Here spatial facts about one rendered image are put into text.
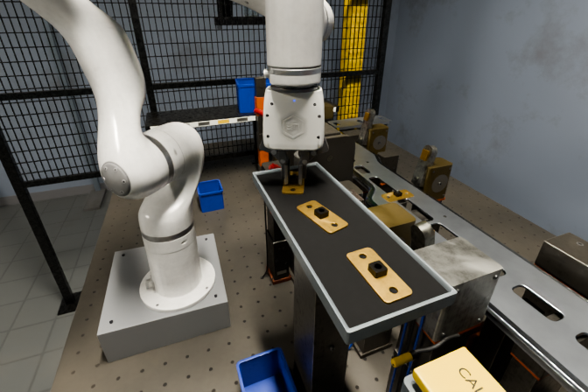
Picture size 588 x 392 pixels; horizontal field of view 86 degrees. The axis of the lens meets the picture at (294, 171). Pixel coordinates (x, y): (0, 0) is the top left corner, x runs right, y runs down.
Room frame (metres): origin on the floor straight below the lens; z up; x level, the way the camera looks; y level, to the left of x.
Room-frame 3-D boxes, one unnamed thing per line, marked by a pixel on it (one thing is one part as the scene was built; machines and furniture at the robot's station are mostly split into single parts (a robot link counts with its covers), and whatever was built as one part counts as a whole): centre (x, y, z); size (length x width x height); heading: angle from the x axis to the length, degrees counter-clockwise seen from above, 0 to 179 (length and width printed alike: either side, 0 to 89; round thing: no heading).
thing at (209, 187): (1.16, 0.36, 0.75); 0.11 x 0.10 x 0.09; 21
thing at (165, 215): (0.65, 0.29, 1.10); 0.19 x 0.12 x 0.24; 160
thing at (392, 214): (0.52, -0.17, 0.89); 0.12 x 0.08 x 0.38; 111
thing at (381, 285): (0.28, -0.10, 1.17); 0.08 x 0.04 x 0.01; 23
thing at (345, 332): (0.40, -0.05, 1.16); 0.37 x 0.14 x 0.02; 21
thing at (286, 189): (0.51, 0.00, 1.17); 0.08 x 0.04 x 0.01; 177
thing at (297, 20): (0.51, 0.00, 1.43); 0.09 x 0.08 x 0.13; 159
